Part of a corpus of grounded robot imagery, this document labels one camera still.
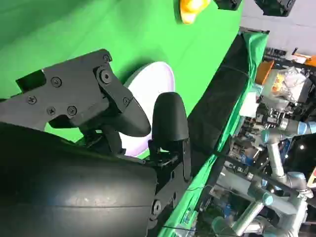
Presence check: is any white box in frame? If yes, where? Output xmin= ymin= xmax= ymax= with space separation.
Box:
xmin=239 ymin=92 xmax=258 ymax=117

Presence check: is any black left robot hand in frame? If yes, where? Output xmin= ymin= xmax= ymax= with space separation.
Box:
xmin=213 ymin=0 xmax=297 ymax=18

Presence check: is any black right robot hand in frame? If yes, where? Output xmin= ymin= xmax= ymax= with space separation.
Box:
xmin=0 ymin=48 xmax=192 ymax=237

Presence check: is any orange toy bread roll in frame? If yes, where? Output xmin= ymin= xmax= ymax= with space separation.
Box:
xmin=178 ymin=0 xmax=212 ymax=25

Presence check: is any long black rod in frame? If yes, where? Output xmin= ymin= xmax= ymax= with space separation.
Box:
xmin=222 ymin=158 xmax=307 ymax=198

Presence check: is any green table cloth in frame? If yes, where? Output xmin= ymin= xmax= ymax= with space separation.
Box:
xmin=0 ymin=0 xmax=270 ymax=237

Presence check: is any lilac plate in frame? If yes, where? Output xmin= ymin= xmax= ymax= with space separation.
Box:
xmin=118 ymin=61 xmax=176 ymax=158

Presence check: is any orange box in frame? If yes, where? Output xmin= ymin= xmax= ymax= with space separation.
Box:
xmin=255 ymin=60 xmax=275 ymax=85

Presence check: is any black monitor screen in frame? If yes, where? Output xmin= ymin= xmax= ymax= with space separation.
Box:
xmin=283 ymin=133 xmax=316 ymax=174

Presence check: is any black table side panel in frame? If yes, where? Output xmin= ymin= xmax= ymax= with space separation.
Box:
xmin=187 ymin=31 xmax=250 ymax=179

